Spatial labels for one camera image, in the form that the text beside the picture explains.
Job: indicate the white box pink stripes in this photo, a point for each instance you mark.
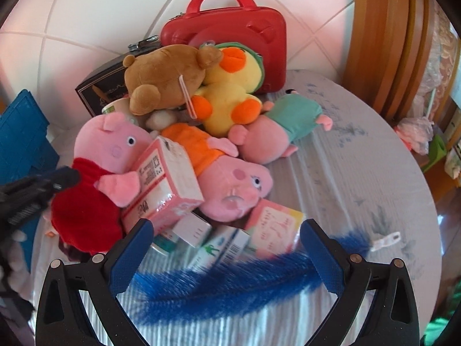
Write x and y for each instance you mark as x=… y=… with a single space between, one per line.
x=192 y=230

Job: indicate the pink plastic bag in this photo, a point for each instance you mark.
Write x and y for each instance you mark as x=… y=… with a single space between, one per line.
x=414 y=133

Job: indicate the red toy suitcase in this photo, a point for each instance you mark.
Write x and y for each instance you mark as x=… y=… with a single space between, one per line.
x=230 y=29

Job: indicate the teal white tube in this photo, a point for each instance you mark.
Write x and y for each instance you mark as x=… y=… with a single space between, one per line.
x=165 y=244

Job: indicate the metal clip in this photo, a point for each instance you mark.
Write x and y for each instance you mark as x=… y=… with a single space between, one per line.
x=144 y=45

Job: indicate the pale fluffy cloth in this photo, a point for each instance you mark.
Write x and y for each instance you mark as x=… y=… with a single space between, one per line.
x=14 y=252

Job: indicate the green plastic object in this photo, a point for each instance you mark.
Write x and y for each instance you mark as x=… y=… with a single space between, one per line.
x=434 y=155

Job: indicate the blue plastic crate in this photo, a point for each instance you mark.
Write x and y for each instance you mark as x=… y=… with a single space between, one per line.
x=25 y=137

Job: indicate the pink pig plush red dress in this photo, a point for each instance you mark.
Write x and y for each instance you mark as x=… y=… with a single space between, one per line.
x=93 y=202

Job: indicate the blue feather wand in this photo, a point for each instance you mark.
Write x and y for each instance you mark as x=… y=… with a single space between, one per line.
x=223 y=288

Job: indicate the pink pig plush teal shirt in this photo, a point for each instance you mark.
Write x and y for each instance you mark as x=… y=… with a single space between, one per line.
x=284 y=126

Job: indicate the patterned curtain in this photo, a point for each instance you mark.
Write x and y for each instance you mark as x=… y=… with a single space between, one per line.
x=439 y=61

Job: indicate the black comb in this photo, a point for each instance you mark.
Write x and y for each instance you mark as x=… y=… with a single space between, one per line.
x=28 y=213

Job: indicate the small white plastic clip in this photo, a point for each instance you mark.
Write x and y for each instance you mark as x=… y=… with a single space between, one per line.
x=387 y=241

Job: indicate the brown teddy bear plush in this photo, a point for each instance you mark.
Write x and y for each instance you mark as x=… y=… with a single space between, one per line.
x=162 y=79

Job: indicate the pastel pink flat box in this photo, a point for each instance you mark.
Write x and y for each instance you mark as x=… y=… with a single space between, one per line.
x=273 y=227

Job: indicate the yellow duck plush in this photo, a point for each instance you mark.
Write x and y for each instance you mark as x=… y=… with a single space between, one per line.
x=230 y=101

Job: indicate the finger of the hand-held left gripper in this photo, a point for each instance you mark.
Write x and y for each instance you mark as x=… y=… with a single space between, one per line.
x=46 y=182

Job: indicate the pink pig plush orange dress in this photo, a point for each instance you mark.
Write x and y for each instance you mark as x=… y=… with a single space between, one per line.
x=223 y=176

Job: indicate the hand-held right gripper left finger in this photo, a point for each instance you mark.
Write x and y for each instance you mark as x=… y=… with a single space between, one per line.
x=129 y=256

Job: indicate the white green medicine box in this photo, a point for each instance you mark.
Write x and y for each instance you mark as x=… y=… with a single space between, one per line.
x=219 y=248

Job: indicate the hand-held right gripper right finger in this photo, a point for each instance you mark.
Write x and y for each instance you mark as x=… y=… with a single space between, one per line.
x=324 y=257

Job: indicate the grey white plush toy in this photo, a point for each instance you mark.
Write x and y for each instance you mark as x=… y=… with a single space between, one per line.
x=160 y=119

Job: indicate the black gift box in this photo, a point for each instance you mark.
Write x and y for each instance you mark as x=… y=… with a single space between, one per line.
x=97 y=86

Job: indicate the curved wooden frame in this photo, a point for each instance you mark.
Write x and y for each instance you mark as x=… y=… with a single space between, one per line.
x=385 y=43

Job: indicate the pink tissue pack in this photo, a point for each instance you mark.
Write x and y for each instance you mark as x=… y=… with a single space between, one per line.
x=165 y=183

